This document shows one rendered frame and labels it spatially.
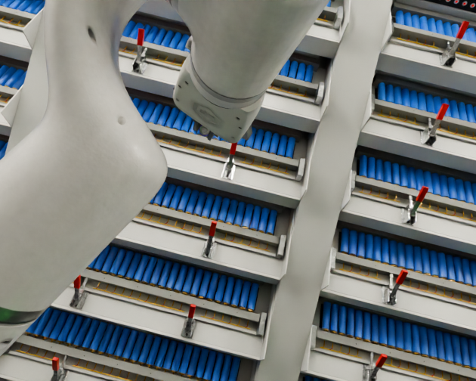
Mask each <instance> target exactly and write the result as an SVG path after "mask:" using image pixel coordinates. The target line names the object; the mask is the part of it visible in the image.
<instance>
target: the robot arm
mask: <svg viewBox="0 0 476 381"><path fill-rule="evenodd" d="M146 1H148V0H45V12H44V40H45V60H46V67H47V75H48V104H47V107H46V110H45V114H44V116H43V117H42V120H41V121H40V123H39V124H38V125H37V126H36V127H35V128H34V129H33V130H32V131H31V132H30V133H29V134H28V135H27V136H26V137H25V138H24V139H23V140H22V141H21V142H20V143H19V144H17V145H16V146H15V147H14V148H13V149H12V150H11V151H10V152H9V153H7V154H6V155H5V156H4V157H3V158H2V159H1V160H0V356H1V355H2V354H3V353H4V352H5V351H6V350H7V349H8V348H9V347H10V346H11V345H12V344H13V343H14V342H15V341H16V340H17V339H18V338H19V337H20V336H21V335H22V334H23V333H24V332H25V331H26V330H27V329H28V328H29V327H30V326H31V325H32V324H33V323H34V322H35V320H36V319H37V318H38V317H39V316H40V315H41V314H42V313H43V312H44V311H45V310H46V309H47V308H48V307H49V306H50V305H51V304H52V303H53V302H54V301H55V300H56V299H57V298H58V297H59V296H60V295H61V293H62V292H63V291H64V290H65V289H66V288H67V287H68V286H69V285H70V284H71V283H72V282H73V281H74V280H75V279H76V278H77V277H78V276H79V275H80V274H81V273H82V272H83V271H84V270H85V269H86V268H87V267H88V266H89V265H90V264H91V263H92V262H93V261H94V259H95V258H96V257H97V256H98V255H99V254H100V253H101V252H102V251H103V250H104V249H105V248H106V247H107V246H108V245H109V244H110V243H111V241H112V240H113V239H114V238H115V237H116V236H117V235H118V234H119V233H120V232H121V231H122V230H123V229H124V228H125V227H126V226H127V225H128V224H129V223H130V222H131V221H132V220H133V219H134V218H135V217H136V215H137V214H138V213H139V212H140V211H141V210H142V209H143V208H144V207H145V206H146V205H147V204H148V203H149V202H150V201H151V200H152V199H153V198H154V196H155V195H156V194H157V193H158V191H159V189H160V188H161V187H162V185H163V183H164V181H165V179H166V176H167V172H168V164H167V160H166V158H165V154H164V153H163V151H162V149H161V147H160V146H159V144H158V142H157V140H156V139H155V137H154V136H153V134H152V132H151V131H150V129H149V128H148V126H147V124H146V123H145V121H144V120H143V118H142V117H141V115H140V114H139V112H138V110H137V108H136V107H135V105H134V104H133V102H132V100H131V98H130V97H129V95H128V92H127V91H126V89H125V86H124V83H123V81H122V77H121V73H120V69H119V44H120V40H121V37H122V34H123V31H124V29H125V27H126V25H127V24H128V22H129V21H130V19H131V18H132V16H133V15H134V14H135V13H136V11H137V10H138V9H139V8H140V7H141V6H142V5H143V4H144V3H145V2H146ZM166 1H167V2H168V3H169V4H170V5H171V6H172V7H173V8H174V9H175V10H176V11H177V12H178V13H179V15H180V16H181V18H182V19H183V20H184V22H185V23H186V25H187V27H188V29H189V31H190V33H191V37H190V38H189V39H188V40H187V44H186V48H187V49H188V50H190V54H189V55H188V56H187V58H186V60H185V62H184V64H183V66H182V68H181V71H180V73H179V75H178V79H177V82H176V85H175V86H174V88H173V89H174V94H173V99H174V102H175V105H176V106H177V107H178V108H179V109H180V110H181V111H183V112H184V113H186V114H187V115H188V116H190V117H191V118H192V119H193V121H194V122H195V123H194V126H193V130H194V131H198V130H199V127H200V126H201V125H203V126H204V127H206V128H207V129H208V130H210V131H209V134H208V136H207V138H208V140H209V141H210V140H211V139H212V138H213V136H216V137H217V138H218V136H219V137H220V138H223V139H224V140H225V141H228V142H230V143H236V142H238V141H239V140H240V139H241V138H243V139H245V140H248V139H249V138H250V136H251V135H252V122H253V120H254V119H255V117H256V116H257V114H258V111H259V110H260V108H261V105H262V103H263V100H264V96H265V93H266V91H267V89H268V87H269V86H270V84H271V83H272V81H273V80H274V79H275V77H276V76H277V74H278V73H279V71H281V69H282V68H283V66H284V65H285V63H286V62H287V60H288V59H289V58H290V56H291V55H292V53H293V52H294V50H295V49H296V48H297V47H298V45H299V43H300V42H301V41H302V39H303V38H304V36H305V35H306V34H307V32H308V30H309V29H310V28H311V27H312V25H313V24H314V22H315V21H316V19H317V18H318V17H319V16H320V14H321V12H322V11H323V9H324V8H325V7H326V6H327V4H328V3H329V1H330V0H166Z"/></svg>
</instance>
